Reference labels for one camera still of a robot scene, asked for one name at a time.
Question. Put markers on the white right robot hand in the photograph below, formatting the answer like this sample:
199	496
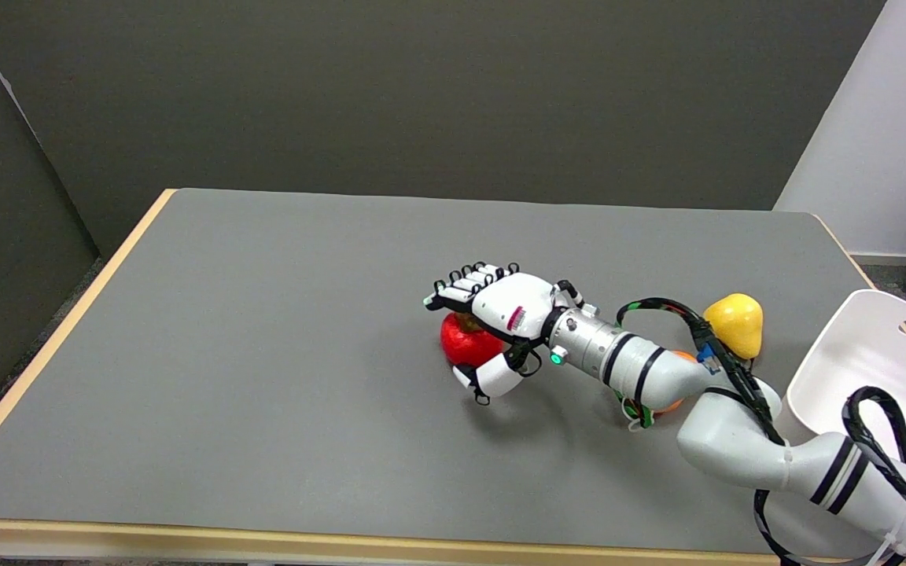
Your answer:
500	314

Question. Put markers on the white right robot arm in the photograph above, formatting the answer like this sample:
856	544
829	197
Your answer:
736	424

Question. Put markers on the orange mango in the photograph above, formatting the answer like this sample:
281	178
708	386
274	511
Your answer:
675	393

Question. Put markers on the yellow pear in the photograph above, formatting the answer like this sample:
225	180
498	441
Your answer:
736	322

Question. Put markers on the white plastic basket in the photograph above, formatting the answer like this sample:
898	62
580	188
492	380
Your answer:
893	369

